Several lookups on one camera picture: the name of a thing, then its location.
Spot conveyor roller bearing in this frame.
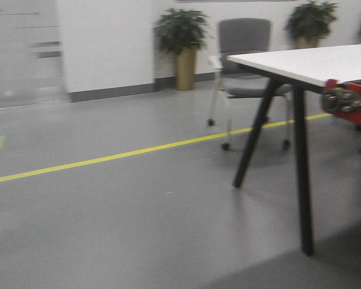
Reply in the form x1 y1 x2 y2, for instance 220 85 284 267
320 87 361 113

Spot grey office chair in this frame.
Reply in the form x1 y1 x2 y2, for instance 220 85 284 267
206 17 292 151

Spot white table black legs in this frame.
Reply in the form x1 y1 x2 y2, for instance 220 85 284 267
227 44 361 256

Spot potted plant tall planter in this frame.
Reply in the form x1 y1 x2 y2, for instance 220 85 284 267
154 8 209 91

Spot red conveyor frame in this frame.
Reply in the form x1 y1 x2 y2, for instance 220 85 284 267
320 79 361 126

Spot potted plant behind table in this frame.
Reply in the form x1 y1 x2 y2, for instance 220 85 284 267
285 1 338 49

